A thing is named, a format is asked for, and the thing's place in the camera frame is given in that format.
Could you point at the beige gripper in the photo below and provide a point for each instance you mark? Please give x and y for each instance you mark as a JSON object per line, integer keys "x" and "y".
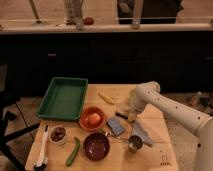
{"x": 132, "y": 116}

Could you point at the wooden felt eraser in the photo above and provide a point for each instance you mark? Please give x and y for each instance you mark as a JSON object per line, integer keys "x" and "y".
{"x": 122, "y": 113}

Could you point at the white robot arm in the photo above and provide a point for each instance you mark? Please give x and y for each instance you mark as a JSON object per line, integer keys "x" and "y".
{"x": 198, "y": 123}

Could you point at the green plastic tray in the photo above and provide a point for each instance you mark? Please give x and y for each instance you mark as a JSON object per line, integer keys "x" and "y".
{"x": 64, "y": 99}

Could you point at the grey cloth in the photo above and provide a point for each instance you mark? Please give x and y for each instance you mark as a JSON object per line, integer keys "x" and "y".
{"x": 138, "y": 130}

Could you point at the blue sponge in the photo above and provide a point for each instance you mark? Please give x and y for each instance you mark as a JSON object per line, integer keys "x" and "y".
{"x": 115, "y": 126}

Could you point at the green plastic cup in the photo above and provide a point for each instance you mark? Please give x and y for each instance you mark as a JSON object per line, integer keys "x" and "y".
{"x": 131, "y": 94}

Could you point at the yellow banana toy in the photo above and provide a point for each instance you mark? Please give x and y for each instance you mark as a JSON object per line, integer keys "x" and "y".
{"x": 106, "y": 98}

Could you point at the metal measuring cup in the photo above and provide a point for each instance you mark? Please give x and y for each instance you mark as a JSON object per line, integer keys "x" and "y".
{"x": 135, "y": 142}

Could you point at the orange fruit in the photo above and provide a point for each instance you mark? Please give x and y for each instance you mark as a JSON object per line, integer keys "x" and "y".
{"x": 94, "y": 119}

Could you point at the orange bowl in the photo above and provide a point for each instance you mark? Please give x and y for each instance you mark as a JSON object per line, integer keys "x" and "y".
{"x": 83, "y": 121}

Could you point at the dark red bowl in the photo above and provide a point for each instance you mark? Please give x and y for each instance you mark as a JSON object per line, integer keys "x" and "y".
{"x": 96, "y": 146}

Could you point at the green cucumber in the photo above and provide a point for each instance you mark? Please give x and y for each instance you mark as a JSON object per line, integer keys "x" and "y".
{"x": 74, "y": 153}

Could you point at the white cup with contents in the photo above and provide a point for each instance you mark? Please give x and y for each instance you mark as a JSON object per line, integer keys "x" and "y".
{"x": 58, "y": 135}

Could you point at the white dish brush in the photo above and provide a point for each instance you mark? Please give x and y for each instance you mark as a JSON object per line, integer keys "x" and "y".
{"x": 39, "y": 163}

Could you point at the red object on ledge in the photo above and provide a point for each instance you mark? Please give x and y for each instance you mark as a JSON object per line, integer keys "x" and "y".
{"x": 88, "y": 21}

